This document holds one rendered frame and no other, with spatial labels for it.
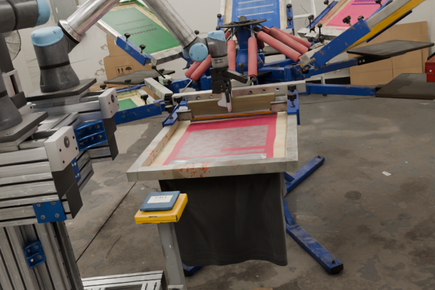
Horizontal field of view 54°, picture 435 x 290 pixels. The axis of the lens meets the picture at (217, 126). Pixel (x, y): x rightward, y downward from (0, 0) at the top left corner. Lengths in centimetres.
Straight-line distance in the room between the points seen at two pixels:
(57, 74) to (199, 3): 453
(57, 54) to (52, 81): 10
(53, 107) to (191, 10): 455
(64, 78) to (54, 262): 70
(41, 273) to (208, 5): 484
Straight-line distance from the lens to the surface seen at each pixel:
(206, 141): 176
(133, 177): 152
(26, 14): 111
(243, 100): 194
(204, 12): 613
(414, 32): 619
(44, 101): 180
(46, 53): 176
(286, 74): 255
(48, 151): 128
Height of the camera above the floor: 155
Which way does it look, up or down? 18 degrees down
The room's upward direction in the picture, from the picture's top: 9 degrees counter-clockwise
